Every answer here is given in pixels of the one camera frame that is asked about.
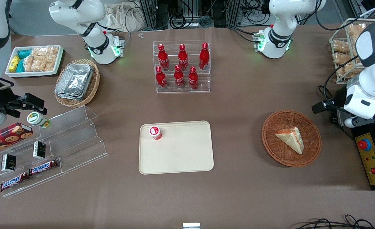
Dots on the teal snack packet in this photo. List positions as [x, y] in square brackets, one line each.
[20, 66]
[24, 53]

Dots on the red tartan cookie box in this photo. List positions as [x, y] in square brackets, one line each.
[6, 136]

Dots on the yellow emergency stop box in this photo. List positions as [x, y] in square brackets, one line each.
[373, 159]

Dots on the clear acrylic bottle rack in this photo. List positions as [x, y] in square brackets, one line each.
[203, 81]

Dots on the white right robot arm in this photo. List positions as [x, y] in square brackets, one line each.
[95, 41]

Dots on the clear rice cracker bag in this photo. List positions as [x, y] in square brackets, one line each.
[29, 63]
[52, 53]
[39, 52]
[43, 65]

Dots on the small black chocolate box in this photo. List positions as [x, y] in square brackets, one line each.
[8, 163]
[39, 150]

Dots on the yellow snack packet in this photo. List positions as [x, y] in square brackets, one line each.
[14, 63]

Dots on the small white plastic piece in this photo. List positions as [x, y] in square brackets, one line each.
[140, 35]

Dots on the wrapped bread pastry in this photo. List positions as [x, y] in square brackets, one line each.
[356, 29]
[341, 58]
[348, 70]
[340, 46]

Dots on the oval tan wicker basket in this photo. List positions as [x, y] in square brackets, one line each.
[93, 86]

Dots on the green lidded cup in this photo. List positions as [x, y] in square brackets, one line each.
[36, 118]

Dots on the clear acrylic stepped shelf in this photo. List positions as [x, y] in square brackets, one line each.
[76, 140]

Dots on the round brown wicker basket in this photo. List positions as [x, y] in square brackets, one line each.
[276, 149]

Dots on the snickers chocolate bar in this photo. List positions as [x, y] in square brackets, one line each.
[13, 182]
[44, 167]

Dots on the red lidded yogurt cup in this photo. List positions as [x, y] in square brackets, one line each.
[155, 132]

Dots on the beige cloth bag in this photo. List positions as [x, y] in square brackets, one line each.
[120, 16]

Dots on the white rectangular snack tray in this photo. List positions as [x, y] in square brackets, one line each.
[12, 73]

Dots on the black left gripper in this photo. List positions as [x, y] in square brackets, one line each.
[337, 101]

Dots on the red cola bottle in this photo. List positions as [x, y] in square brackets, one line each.
[161, 79]
[179, 78]
[204, 58]
[183, 58]
[193, 79]
[163, 58]

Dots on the beige plastic tray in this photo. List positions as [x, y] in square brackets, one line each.
[181, 152]

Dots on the stacked aluminium foil trays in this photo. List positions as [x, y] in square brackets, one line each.
[74, 81]

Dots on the triangular sandwich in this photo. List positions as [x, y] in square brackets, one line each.
[290, 138]

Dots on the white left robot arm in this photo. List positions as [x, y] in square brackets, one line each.
[279, 28]

